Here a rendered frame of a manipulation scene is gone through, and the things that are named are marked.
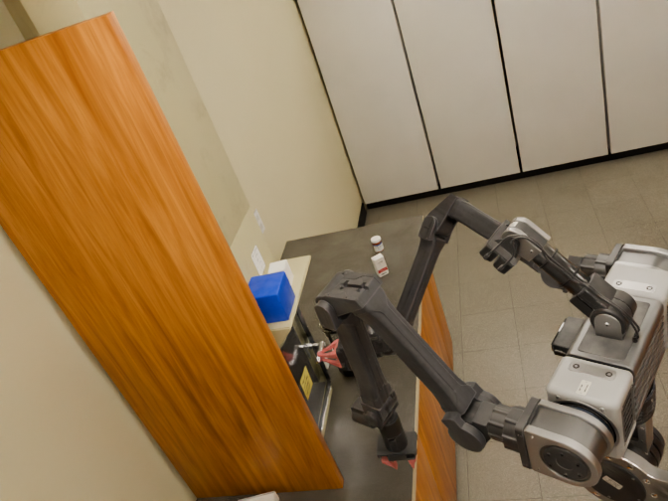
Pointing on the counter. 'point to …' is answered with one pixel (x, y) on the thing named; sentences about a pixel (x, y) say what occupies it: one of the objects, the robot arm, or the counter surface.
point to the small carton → (281, 269)
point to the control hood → (294, 299)
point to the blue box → (273, 295)
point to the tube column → (31, 20)
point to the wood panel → (147, 265)
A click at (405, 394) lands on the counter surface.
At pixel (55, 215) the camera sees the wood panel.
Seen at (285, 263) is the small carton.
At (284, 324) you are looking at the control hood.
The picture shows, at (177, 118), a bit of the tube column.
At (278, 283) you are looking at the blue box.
